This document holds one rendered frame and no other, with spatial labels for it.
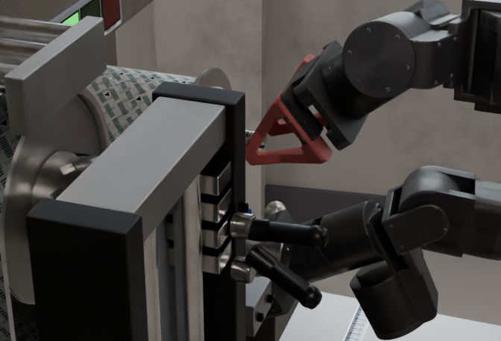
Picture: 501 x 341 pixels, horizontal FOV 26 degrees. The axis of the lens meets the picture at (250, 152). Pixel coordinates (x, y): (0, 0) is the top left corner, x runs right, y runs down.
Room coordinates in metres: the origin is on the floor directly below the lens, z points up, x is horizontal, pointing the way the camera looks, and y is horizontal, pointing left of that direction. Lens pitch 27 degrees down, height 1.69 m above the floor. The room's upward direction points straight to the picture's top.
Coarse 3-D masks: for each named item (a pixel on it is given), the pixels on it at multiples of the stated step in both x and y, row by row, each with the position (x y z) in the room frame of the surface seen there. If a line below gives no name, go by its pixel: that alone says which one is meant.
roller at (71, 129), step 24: (48, 120) 0.62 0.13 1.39; (72, 120) 0.65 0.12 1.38; (24, 144) 0.59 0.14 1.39; (48, 144) 0.62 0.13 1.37; (72, 144) 0.65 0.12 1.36; (96, 144) 0.68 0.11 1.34; (24, 168) 0.59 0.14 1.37; (24, 192) 0.58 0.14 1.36; (24, 216) 0.58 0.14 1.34; (24, 240) 0.58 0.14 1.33; (24, 264) 0.58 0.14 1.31; (24, 288) 0.57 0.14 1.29
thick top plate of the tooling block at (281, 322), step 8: (296, 224) 1.09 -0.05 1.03; (296, 304) 1.01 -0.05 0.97; (264, 320) 0.94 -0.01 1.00; (272, 320) 0.94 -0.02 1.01; (280, 320) 0.95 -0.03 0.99; (288, 320) 0.98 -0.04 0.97; (264, 328) 0.94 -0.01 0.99; (272, 328) 0.94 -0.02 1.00; (280, 328) 0.95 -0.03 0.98; (256, 336) 0.94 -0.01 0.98; (264, 336) 0.94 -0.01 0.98; (272, 336) 0.94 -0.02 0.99; (280, 336) 0.95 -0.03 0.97
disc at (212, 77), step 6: (204, 72) 0.85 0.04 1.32; (210, 72) 0.86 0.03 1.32; (216, 72) 0.88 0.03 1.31; (222, 72) 0.89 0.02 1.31; (198, 78) 0.84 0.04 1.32; (204, 78) 0.85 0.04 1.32; (210, 78) 0.86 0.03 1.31; (216, 78) 0.88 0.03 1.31; (222, 78) 0.89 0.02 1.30; (192, 84) 0.84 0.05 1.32; (198, 84) 0.84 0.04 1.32; (204, 84) 0.85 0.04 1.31; (210, 84) 0.86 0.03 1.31; (216, 84) 0.88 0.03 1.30; (222, 84) 0.89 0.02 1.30; (228, 84) 0.91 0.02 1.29
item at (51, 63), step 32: (0, 32) 0.62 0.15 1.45; (32, 32) 0.62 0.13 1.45; (64, 32) 0.60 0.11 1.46; (96, 32) 0.61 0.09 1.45; (0, 64) 0.60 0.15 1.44; (32, 64) 0.55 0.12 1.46; (64, 64) 0.57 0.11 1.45; (96, 64) 0.61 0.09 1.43; (0, 96) 0.56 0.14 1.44; (32, 96) 0.54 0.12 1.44; (64, 96) 0.57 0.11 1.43; (32, 128) 0.54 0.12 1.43
